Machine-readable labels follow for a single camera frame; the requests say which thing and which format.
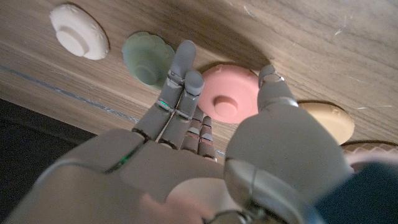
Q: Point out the black backdrop curtain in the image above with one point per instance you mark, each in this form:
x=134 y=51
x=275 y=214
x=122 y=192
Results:
x=25 y=140

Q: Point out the large orange disc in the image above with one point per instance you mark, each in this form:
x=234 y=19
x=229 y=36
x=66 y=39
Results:
x=329 y=121

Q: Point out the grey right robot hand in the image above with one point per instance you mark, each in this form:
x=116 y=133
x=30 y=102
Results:
x=155 y=174

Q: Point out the coral red disc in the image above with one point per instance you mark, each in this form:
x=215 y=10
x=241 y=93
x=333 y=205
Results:
x=230 y=90

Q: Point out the blue right wrist connector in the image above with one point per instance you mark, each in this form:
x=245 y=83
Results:
x=367 y=196

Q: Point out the dusty pink disc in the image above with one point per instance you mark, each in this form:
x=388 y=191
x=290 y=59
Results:
x=373 y=149

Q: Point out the small cream disc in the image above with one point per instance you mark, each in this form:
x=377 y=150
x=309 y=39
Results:
x=93 y=46

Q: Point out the sage green disc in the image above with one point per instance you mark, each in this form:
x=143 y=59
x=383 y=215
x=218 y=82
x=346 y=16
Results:
x=140 y=53

